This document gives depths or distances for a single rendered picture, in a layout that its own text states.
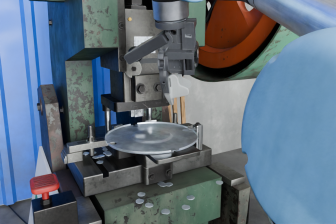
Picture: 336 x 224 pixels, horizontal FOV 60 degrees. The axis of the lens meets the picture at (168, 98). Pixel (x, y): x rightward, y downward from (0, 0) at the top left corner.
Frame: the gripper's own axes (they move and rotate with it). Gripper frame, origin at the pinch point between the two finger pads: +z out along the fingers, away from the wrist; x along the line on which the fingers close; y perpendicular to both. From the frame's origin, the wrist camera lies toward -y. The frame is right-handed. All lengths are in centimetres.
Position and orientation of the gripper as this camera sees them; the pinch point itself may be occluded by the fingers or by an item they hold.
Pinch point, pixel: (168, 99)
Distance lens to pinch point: 72.3
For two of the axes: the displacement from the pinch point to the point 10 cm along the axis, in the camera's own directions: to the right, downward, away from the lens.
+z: 0.8, 8.6, 5.0
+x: 2.2, -5.0, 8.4
